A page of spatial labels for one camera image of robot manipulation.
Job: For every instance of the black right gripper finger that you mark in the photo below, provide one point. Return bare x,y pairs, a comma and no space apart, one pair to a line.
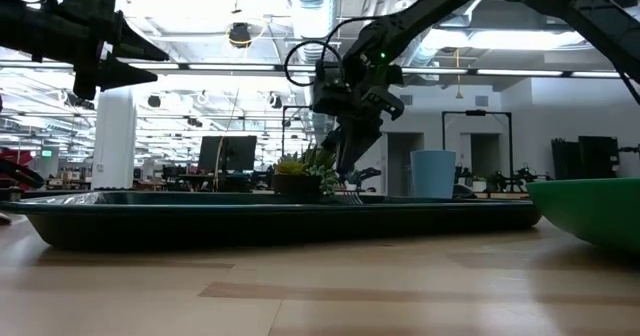
361,143
336,143

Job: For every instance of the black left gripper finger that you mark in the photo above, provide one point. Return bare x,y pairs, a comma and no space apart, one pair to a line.
122,73
137,46

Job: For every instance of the light blue cup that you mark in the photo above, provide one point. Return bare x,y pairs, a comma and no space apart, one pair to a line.
433,173

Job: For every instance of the dark green tray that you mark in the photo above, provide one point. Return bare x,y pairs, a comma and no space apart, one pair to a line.
250,221

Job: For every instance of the green plate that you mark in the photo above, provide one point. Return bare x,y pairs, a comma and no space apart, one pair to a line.
590,208

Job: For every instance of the fork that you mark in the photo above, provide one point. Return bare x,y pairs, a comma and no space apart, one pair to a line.
353,197

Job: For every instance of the succulent plant in pot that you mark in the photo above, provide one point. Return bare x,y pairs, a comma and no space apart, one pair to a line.
302,173

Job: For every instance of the white pillar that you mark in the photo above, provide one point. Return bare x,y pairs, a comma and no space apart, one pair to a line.
114,141

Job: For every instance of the black round ceiling device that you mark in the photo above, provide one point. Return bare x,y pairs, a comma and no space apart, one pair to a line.
240,35

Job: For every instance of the black computer monitor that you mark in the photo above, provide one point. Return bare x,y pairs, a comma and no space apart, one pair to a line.
227,153

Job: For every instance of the green exit sign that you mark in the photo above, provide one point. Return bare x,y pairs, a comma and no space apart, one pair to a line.
47,153

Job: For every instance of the red and black machine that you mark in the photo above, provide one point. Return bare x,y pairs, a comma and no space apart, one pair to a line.
17,168

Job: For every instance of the black background robot arms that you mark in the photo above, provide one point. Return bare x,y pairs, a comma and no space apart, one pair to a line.
510,178

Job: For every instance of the black equipment cabinet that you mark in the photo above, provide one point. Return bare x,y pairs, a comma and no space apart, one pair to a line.
585,157

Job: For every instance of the narrow black metal frame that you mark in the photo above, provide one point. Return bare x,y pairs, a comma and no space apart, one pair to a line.
284,126

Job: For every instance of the silver ceiling duct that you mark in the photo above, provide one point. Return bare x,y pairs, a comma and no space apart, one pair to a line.
314,6

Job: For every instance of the wall air vent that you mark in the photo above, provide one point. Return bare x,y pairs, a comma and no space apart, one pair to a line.
481,101

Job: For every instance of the tall black metal frame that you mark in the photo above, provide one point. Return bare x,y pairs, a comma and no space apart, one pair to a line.
510,141

